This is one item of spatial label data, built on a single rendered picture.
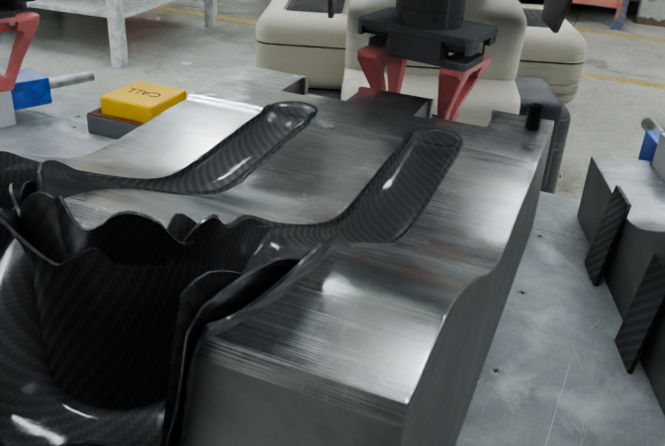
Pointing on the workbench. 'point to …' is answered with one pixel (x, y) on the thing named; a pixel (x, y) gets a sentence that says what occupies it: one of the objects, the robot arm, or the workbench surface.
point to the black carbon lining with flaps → (162, 280)
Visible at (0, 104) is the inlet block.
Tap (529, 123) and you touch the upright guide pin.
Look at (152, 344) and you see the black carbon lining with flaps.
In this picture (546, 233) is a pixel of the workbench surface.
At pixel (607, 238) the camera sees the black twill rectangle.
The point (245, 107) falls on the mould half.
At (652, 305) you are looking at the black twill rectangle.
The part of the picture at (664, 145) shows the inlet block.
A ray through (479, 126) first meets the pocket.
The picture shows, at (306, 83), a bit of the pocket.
